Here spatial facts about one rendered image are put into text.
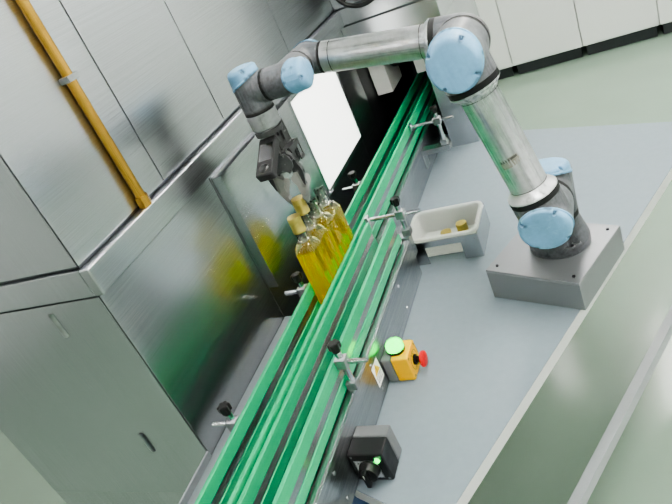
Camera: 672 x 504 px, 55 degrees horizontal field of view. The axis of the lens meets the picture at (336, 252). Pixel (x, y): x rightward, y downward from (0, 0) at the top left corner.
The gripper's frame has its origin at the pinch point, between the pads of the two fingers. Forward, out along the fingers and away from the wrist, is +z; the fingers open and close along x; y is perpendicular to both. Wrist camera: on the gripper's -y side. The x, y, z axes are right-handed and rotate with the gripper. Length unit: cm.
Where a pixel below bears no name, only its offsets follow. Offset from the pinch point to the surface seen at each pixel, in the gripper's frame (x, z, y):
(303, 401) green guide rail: -5, 26, -44
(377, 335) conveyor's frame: -15.2, 30.3, -19.8
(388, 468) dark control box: -23, 38, -53
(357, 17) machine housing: 6, -17, 107
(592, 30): -64, 99, 381
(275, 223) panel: 11.9, 6.9, 3.9
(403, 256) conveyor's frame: -15.6, 29.8, 12.3
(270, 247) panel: 12.0, 9.8, -3.3
